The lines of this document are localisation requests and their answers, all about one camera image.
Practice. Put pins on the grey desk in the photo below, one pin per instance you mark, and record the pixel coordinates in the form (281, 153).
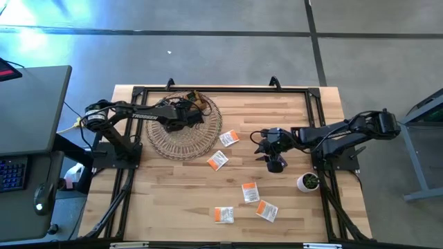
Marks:
(31, 103)

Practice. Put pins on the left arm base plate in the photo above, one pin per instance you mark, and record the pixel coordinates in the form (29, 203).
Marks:
(104, 160)

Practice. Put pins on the grey metal table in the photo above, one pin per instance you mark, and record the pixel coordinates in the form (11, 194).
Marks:
(422, 195)

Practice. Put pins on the black computer mouse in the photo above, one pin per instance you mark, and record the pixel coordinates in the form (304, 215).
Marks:
(43, 198)

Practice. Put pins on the black desk support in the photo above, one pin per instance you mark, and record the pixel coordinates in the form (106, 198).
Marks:
(84, 173)

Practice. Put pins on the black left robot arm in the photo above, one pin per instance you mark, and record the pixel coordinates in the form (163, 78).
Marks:
(145, 115)

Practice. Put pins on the black round knob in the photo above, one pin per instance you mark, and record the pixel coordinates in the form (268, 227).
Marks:
(52, 229)

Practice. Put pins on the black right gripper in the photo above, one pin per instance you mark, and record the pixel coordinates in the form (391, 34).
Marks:
(284, 149)

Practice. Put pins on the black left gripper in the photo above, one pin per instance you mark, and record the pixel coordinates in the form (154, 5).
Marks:
(181, 121)

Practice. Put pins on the black device with red stripe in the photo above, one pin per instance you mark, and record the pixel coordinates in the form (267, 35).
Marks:
(7, 71)

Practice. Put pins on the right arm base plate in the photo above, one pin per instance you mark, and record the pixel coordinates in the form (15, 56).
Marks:
(347, 162)

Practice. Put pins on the small plant in white pot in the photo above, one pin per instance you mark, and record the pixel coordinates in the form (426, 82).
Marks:
(307, 182)

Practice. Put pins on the black keyboard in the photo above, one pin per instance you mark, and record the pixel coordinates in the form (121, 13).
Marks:
(12, 173)

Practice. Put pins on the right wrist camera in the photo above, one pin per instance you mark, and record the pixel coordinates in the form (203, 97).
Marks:
(278, 135)

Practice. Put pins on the white and pink object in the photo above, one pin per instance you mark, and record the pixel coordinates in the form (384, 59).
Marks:
(71, 174)

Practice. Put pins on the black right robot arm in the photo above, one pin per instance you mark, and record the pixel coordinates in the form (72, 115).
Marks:
(339, 133)

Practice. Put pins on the round woven wicker placemat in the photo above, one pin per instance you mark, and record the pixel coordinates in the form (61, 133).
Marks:
(194, 145)

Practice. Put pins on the white orange Tazo tea packet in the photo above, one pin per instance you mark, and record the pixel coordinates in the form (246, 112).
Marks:
(217, 160)
(250, 192)
(224, 215)
(266, 211)
(229, 138)

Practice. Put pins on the black aluminium table frame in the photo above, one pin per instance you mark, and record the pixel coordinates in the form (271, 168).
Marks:
(225, 90)

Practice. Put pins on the silver metal bracket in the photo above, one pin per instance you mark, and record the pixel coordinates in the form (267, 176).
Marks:
(128, 245)
(322, 246)

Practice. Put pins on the black curved frame bracket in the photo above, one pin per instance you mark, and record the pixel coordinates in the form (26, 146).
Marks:
(275, 83)
(169, 83)

